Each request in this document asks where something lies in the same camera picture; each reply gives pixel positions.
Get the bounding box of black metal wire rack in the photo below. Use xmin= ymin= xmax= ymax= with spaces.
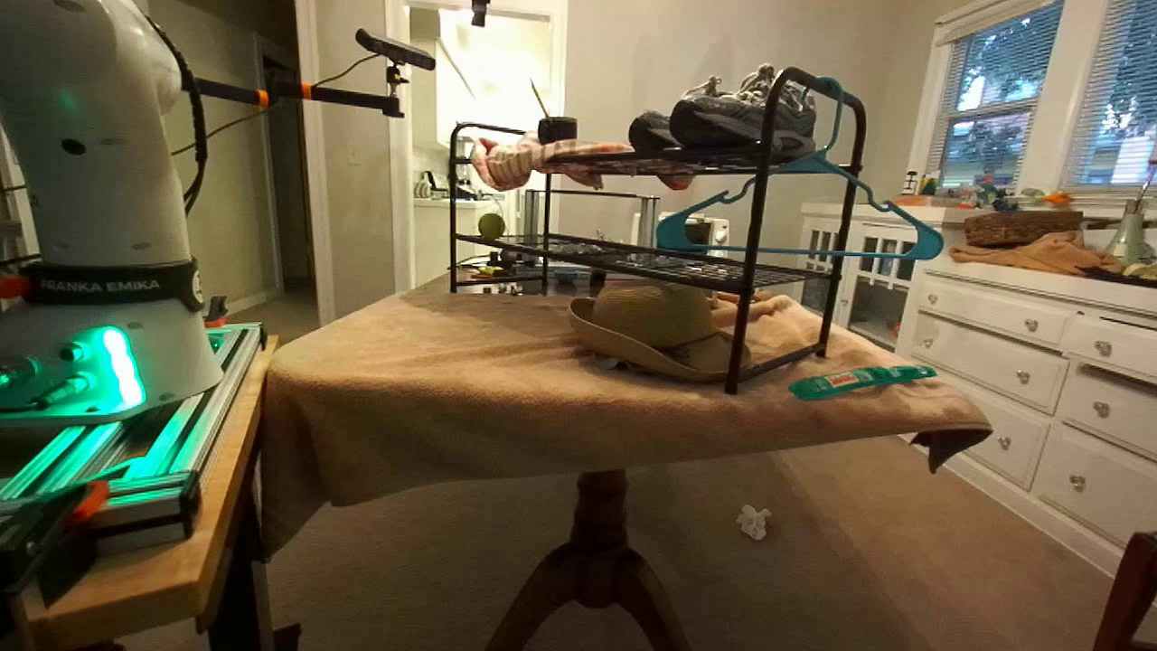
xmin=449 ymin=69 xmax=868 ymax=394

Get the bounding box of crumpled white paper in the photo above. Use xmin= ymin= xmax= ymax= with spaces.
xmin=736 ymin=507 xmax=775 ymax=539

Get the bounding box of brown cloth on dresser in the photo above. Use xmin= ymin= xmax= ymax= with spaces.
xmin=950 ymin=210 xmax=1118 ymax=275

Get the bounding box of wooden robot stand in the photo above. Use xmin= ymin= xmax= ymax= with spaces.
xmin=11 ymin=339 xmax=279 ymax=651

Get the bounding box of teal plastic hanger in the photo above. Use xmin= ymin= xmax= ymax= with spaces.
xmin=643 ymin=69 xmax=943 ymax=259

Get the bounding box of white blue sneaker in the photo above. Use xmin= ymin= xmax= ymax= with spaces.
xmin=629 ymin=64 xmax=819 ymax=159

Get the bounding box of dark wooden chair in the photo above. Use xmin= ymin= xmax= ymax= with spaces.
xmin=1091 ymin=533 xmax=1157 ymax=651

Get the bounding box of brown ceramic mug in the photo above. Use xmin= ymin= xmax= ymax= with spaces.
xmin=540 ymin=116 xmax=578 ymax=145

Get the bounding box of teal clip on table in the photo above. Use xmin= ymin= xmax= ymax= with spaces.
xmin=790 ymin=365 xmax=938 ymax=400

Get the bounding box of silver lamp base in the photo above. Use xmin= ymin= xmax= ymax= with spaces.
xmin=1108 ymin=195 xmax=1157 ymax=264

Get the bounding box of orange white striped cloth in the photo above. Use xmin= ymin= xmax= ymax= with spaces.
xmin=470 ymin=133 xmax=699 ymax=195

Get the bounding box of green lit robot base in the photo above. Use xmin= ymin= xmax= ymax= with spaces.
xmin=0 ymin=321 xmax=266 ymax=588

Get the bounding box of black camera tripod arm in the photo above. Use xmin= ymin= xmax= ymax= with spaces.
xmin=186 ymin=29 xmax=437 ymax=119

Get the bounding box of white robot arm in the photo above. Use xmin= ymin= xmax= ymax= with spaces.
xmin=0 ymin=0 xmax=222 ymax=422

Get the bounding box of wooden table pedestal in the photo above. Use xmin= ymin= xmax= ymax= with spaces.
xmin=485 ymin=469 xmax=690 ymax=651

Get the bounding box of white dresser with drawers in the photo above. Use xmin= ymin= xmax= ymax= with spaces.
xmin=834 ymin=207 xmax=1157 ymax=571

